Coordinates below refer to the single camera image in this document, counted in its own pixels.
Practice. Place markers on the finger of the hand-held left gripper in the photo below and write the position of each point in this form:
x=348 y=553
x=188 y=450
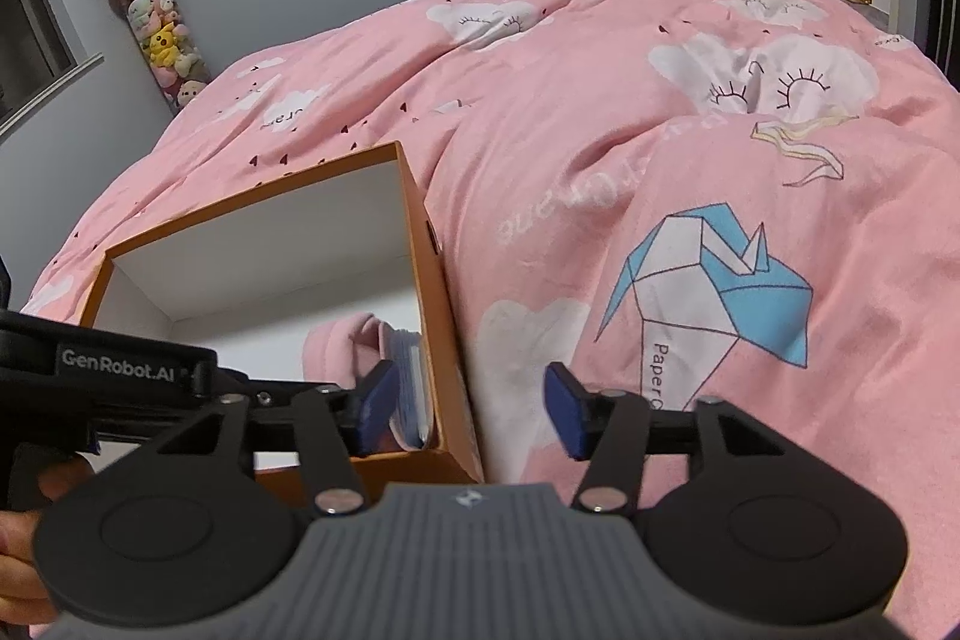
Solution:
x=270 y=398

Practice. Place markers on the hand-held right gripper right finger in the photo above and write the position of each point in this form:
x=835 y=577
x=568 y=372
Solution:
x=566 y=411

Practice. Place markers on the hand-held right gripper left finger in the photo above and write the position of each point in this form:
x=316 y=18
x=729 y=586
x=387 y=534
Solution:
x=375 y=404

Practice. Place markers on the pink zipper pouch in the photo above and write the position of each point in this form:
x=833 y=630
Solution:
x=337 y=347

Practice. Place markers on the orange cardboard box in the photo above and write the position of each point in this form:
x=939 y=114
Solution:
x=262 y=250

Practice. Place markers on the person's left hand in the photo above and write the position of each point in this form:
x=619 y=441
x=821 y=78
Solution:
x=19 y=572

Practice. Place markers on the grey blue box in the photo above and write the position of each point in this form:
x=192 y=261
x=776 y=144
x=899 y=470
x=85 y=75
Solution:
x=416 y=385

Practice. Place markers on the pink printed blanket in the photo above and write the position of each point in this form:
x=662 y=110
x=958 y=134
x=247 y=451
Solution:
x=562 y=123

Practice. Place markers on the clear tube of plush toys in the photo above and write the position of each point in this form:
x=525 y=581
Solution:
x=161 y=48

